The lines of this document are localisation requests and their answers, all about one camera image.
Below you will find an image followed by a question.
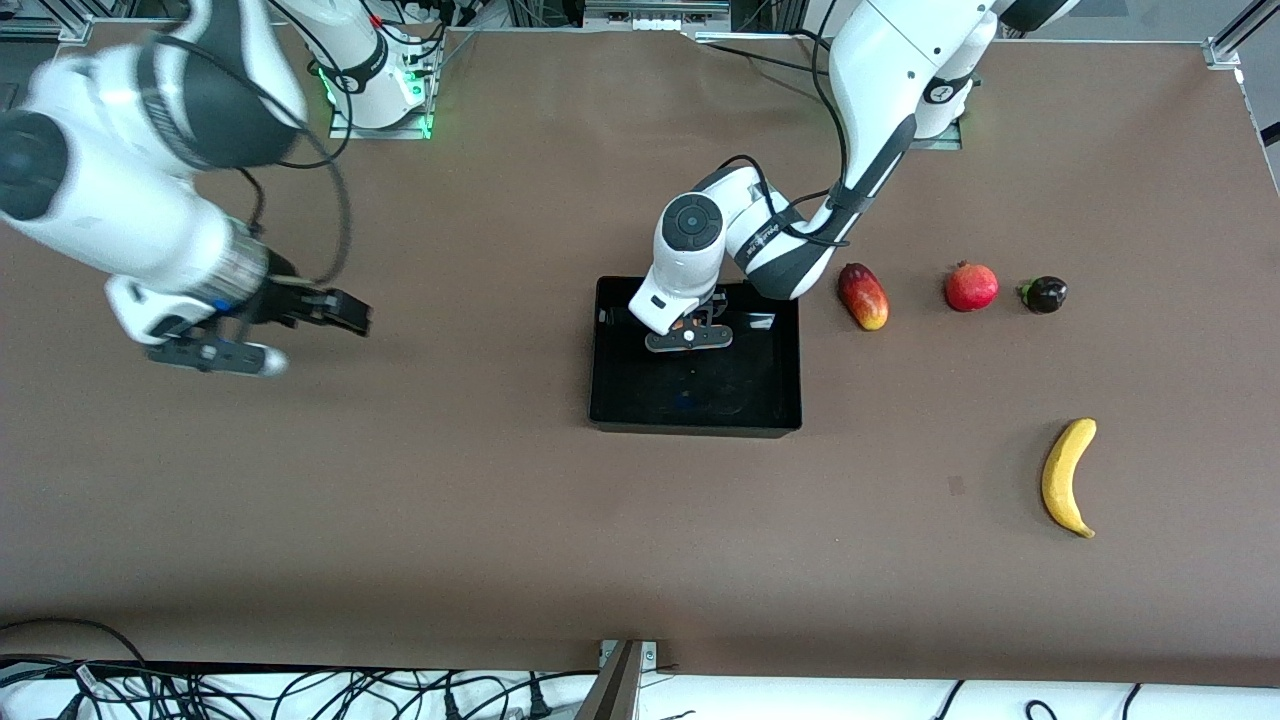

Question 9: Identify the black plastic box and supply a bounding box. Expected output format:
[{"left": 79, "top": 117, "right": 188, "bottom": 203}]
[{"left": 587, "top": 276, "right": 804, "bottom": 440}]

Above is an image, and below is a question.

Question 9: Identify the white power strip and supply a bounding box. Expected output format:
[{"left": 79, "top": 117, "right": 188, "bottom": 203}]
[{"left": 584, "top": 0, "right": 733, "bottom": 33}]

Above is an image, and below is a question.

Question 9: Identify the red pomegranate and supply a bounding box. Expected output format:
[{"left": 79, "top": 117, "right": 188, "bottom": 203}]
[{"left": 945, "top": 261, "right": 1000, "bottom": 313}]

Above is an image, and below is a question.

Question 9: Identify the yellow banana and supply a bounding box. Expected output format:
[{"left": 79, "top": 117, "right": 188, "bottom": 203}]
[{"left": 1041, "top": 417, "right": 1099, "bottom": 540}]

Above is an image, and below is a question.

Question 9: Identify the arched black floor cable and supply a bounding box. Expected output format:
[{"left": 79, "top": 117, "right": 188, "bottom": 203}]
[{"left": 0, "top": 617, "right": 151, "bottom": 671}]

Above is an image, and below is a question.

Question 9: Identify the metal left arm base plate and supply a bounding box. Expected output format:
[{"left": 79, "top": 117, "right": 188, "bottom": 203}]
[{"left": 905, "top": 118, "right": 964, "bottom": 152}]

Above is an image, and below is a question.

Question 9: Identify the dark purple mangosteen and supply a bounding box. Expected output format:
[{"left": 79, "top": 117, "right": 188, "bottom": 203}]
[{"left": 1017, "top": 276, "right": 1069, "bottom": 315}]

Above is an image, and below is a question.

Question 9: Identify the brown table cover mat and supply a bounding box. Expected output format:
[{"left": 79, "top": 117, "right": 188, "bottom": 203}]
[{"left": 0, "top": 22, "right": 1280, "bottom": 691}]

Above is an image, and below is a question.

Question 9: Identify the red yellow mango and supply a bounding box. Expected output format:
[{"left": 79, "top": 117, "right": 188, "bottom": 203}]
[{"left": 837, "top": 262, "right": 890, "bottom": 332}]

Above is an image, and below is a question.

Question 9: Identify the metal table edge bracket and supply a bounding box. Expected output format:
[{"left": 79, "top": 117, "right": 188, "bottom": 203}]
[{"left": 574, "top": 638, "right": 661, "bottom": 720}]

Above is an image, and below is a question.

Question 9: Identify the aluminium frame profile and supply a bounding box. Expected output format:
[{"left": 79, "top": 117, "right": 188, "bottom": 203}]
[{"left": 1204, "top": 0, "right": 1280, "bottom": 73}]

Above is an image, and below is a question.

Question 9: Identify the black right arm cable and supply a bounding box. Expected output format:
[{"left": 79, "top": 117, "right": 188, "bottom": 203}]
[{"left": 150, "top": 35, "right": 354, "bottom": 301}]

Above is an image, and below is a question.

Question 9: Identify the long black table cable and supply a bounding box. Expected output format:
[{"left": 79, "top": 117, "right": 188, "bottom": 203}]
[{"left": 698, "top": 40, "right": 833, "bottom": 79}]

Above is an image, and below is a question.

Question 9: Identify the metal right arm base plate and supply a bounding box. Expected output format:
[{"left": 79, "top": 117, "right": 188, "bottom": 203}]
[{"left": 328, "top": 42, "right": 435, "bottom": 140}]

